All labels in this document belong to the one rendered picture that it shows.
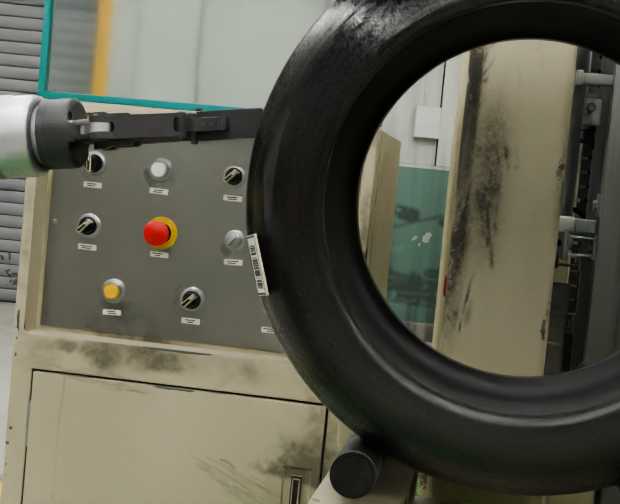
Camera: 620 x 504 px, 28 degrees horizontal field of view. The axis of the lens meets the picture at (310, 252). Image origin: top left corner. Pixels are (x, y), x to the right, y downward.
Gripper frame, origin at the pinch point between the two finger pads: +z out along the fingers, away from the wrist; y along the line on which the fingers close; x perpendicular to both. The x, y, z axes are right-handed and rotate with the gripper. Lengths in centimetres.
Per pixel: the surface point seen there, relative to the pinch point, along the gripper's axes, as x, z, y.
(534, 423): 29.9, 29.8, -11.8
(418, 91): -87, -40, 894
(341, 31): -7.3, 13.4, -10.9
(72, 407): 38, -41, 59
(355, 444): 32.6, 12.4, -6.3
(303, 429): 42, -4, 59
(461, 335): 25.4, 21.9, 26.5
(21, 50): -133, -354, 839
